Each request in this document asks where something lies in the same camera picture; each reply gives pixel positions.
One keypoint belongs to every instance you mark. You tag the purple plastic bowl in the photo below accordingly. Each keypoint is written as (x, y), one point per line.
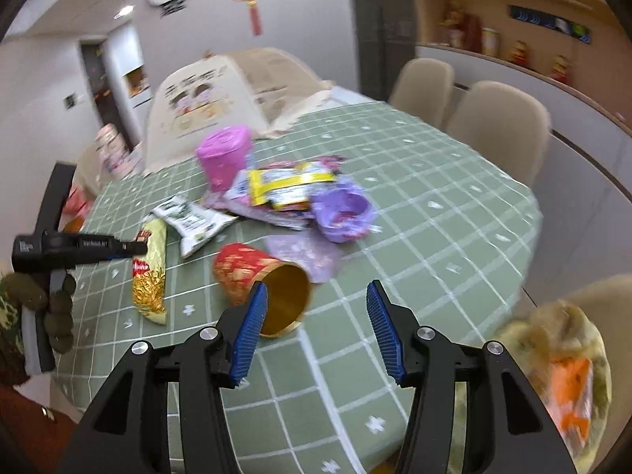
(345, 207)

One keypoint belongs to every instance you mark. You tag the black hook rail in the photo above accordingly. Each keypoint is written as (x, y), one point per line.
(548, 20)

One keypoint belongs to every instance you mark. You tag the dark glass door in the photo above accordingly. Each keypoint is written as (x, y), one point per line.
(380, 29)

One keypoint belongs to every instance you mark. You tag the translucent purple film lid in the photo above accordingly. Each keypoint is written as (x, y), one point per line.
(306, 252)

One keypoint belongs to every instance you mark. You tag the person's left forearm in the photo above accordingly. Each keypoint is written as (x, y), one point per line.
(10, 345)

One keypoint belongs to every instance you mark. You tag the small red gold figurine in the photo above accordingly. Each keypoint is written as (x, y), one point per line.
(518, 53)
(560, 68)

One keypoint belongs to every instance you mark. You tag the white green snack packet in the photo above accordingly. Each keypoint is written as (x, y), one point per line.
(190, 219)

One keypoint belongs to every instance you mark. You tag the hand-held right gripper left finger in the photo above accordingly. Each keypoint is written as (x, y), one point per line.
(252, 326)

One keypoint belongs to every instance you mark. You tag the long yellow snack packet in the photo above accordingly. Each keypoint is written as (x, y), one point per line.
(150, 276)

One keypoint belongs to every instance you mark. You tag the pink plastic cup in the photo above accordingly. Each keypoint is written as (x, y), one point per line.
(224, 158)

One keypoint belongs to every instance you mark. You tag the person's left hand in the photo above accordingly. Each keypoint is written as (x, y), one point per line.
(61, 316)

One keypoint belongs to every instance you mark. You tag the yellow plastic bag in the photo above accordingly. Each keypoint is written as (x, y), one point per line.
(558, 370)

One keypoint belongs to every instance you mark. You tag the dark doorway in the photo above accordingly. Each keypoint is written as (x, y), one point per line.
(96, 89)

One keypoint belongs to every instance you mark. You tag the white curved cabinet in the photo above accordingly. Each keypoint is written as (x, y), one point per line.
(568, 123)

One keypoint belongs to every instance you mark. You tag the purple printed wrapper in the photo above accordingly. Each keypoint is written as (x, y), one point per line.
(266, 216)

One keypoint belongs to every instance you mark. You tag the white paper cup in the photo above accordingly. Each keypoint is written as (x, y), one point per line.
(490, 40)

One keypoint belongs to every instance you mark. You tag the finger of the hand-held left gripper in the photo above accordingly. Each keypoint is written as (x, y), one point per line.
(126, 248)

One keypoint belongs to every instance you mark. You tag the green checked tablecloth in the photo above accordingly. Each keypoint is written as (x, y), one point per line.
(444, 237)

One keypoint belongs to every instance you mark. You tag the pink printed package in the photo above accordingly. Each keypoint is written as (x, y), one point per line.
(111, 150)

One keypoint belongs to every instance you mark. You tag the red gold paper cup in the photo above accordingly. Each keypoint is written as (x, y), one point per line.
(242, 269)

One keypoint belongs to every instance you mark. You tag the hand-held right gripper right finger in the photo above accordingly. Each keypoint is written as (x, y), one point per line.
(382, 321)

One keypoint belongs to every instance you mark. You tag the red figurine box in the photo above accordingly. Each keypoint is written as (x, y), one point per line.
(459, 24)

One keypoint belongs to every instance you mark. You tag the wall switch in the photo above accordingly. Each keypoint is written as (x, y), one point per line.
(69, 102)

